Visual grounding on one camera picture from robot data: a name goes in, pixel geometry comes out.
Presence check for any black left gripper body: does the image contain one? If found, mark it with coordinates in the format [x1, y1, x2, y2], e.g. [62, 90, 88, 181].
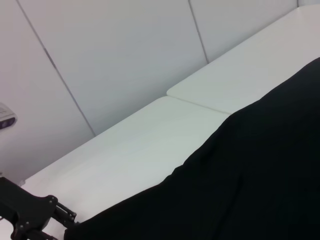
[0, 176, 60, 240]

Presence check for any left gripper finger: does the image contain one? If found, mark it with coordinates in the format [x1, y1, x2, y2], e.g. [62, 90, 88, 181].
[51, 200, 81, 230]
[14, 229, 67, 240]

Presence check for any black shirt with white print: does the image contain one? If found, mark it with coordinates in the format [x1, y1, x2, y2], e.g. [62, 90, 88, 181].
[63, 56, 320, 240]

